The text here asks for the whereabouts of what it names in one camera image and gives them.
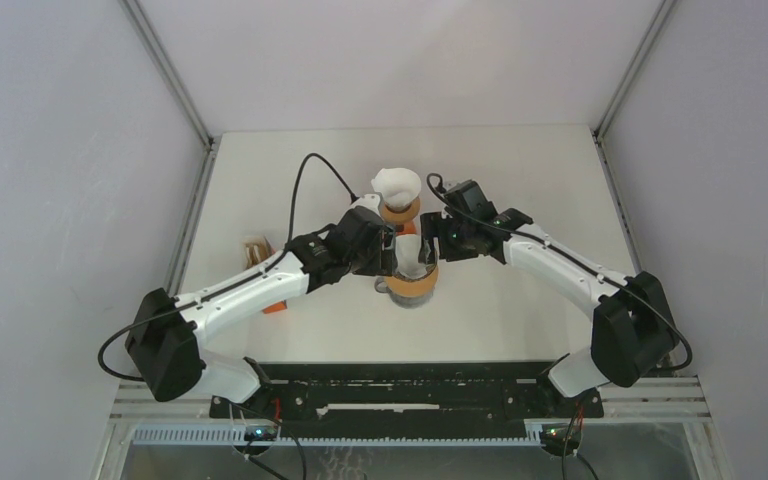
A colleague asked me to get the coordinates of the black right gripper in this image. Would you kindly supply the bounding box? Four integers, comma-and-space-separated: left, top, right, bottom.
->
420, 210, 479, 264

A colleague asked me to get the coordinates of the wooden dripper holder ring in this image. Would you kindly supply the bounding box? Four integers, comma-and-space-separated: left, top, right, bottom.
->
380, 198, 422, 227

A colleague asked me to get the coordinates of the orange glass carafe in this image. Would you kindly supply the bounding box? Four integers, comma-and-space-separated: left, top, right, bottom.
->
396, 221, 417, 236

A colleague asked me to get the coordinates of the white paper coffee filter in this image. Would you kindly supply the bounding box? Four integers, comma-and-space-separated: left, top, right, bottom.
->
371, 168, 422, 211

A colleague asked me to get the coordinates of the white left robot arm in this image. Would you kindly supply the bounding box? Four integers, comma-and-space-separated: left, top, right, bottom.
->
125, 204, 396, 417

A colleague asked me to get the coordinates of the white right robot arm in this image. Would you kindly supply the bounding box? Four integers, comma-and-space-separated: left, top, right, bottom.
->
420, 208, 682, 416

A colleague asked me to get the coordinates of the orange coffee filter box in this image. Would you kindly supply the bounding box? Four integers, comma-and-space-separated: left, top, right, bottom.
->
242, 236, 288, 314

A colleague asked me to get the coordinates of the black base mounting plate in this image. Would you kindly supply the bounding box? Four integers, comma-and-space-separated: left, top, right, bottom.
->
209, 361, 604, 441

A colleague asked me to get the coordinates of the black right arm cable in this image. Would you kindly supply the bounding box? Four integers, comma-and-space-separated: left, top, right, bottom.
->
425, 172, 695, 480

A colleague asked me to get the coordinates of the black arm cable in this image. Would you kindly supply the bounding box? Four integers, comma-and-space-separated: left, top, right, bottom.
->
97, 152, 359, 384
425, 172, 695, 480

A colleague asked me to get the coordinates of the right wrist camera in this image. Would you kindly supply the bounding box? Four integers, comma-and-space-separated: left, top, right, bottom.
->
443, 180, 498, 222

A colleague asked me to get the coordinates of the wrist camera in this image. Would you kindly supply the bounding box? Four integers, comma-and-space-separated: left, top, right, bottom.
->
351, 193, 382, 216
443, 180, 498, 222

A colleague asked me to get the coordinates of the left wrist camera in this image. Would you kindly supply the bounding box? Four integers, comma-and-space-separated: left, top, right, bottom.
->
351, 193, 382, 216

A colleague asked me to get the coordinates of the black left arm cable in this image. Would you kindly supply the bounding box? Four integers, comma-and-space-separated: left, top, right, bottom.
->
97, 152, 359, 384

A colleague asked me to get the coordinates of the aluminium frame rail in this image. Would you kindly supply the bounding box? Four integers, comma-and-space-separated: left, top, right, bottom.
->
118, 0, 216, 150

